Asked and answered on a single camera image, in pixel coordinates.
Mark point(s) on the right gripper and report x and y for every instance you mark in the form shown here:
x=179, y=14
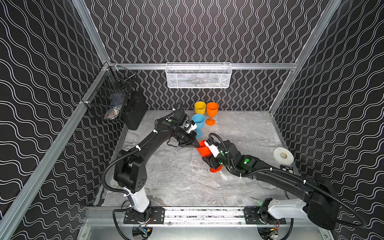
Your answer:
x=211, y=161

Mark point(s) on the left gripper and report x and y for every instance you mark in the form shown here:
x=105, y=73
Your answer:
x=186, y=139

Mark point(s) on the red wine glass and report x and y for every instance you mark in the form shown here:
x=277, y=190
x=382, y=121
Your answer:
x=206, y=155

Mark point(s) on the blue wine glass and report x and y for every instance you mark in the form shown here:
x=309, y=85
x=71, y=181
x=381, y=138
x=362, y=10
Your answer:
x=199, y=121

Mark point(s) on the yellow wine glass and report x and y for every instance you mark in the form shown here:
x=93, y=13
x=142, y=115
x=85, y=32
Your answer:
x=200, y=107

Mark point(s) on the bubble wrap of red glass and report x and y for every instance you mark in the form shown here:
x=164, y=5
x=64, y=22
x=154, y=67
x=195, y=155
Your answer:
x=249, y=144

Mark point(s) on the orange wine glass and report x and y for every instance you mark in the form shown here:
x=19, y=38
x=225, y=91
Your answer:
x=212, y=110

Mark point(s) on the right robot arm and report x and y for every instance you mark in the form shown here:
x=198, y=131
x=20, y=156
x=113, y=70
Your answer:
x=316, y=200

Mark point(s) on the white tape roll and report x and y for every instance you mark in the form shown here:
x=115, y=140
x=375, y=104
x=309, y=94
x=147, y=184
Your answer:
x=283, y=156

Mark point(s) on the black box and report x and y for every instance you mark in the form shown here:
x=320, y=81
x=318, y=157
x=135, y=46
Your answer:
x=134, y=111

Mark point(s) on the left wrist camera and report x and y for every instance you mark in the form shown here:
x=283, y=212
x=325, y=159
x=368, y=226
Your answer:
x=184, y=121

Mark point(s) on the black wire basket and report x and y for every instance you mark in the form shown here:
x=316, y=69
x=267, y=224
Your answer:
x=112, y=93

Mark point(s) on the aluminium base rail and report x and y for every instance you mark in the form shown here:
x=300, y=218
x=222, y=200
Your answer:
x=185, y=217

